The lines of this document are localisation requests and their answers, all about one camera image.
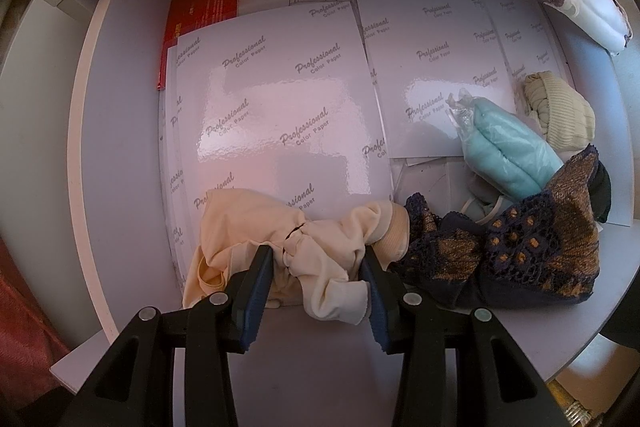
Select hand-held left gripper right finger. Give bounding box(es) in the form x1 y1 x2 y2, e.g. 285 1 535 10
357 244 566 427

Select pile of photo paper sheets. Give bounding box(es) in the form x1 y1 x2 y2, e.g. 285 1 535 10
157 0 576 295

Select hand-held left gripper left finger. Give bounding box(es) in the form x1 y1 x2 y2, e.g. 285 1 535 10
57 244 275 427

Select navy gold lace garment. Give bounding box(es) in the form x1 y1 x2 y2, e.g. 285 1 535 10
390 144 603 308

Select red blanket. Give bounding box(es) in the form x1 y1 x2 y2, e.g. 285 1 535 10
0 0 73 413

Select dark green sock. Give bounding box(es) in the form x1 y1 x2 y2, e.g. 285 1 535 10
590 159 613 224

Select grey nightstand drawer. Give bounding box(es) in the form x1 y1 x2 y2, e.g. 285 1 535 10
0 0 640 400

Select teal socks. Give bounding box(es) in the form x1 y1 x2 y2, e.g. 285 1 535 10
446 88 565 200

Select cream ribbed socks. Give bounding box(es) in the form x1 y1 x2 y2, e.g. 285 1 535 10
522 72 597 152

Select cream cloth bundle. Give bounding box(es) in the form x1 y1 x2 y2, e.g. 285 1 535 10
181 188 412 327

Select red booklet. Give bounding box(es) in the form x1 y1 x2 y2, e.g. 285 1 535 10
156 0 240 90

